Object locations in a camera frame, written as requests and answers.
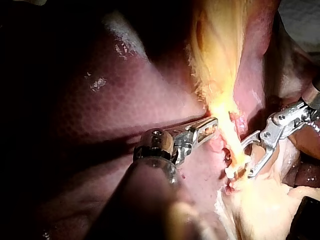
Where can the left arm instrument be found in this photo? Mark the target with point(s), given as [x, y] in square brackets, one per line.
[155, 145]

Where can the left arm instrument jaw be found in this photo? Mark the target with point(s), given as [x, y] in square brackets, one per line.
[200, 142]
[205, 123]

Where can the right arm instrument jaw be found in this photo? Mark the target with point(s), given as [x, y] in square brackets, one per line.
[252, 140]
[265, 157]

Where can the right arm instrument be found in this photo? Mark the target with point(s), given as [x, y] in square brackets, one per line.
[275, 127]

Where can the white clip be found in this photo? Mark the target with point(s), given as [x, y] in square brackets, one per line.
[228, 172]

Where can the gallbladder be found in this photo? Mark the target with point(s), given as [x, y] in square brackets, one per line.
[217, 62]

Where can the dark left arm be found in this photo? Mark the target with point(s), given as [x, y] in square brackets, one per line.
[147, 200]

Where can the dark right arm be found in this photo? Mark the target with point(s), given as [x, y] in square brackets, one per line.
[316, 100]

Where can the thin tube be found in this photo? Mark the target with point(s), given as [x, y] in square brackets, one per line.
[231, 135]

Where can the dark red liver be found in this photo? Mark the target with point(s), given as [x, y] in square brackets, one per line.
[125, 105]

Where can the pale fatty tissue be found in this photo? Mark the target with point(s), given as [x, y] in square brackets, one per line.
[262, 207]

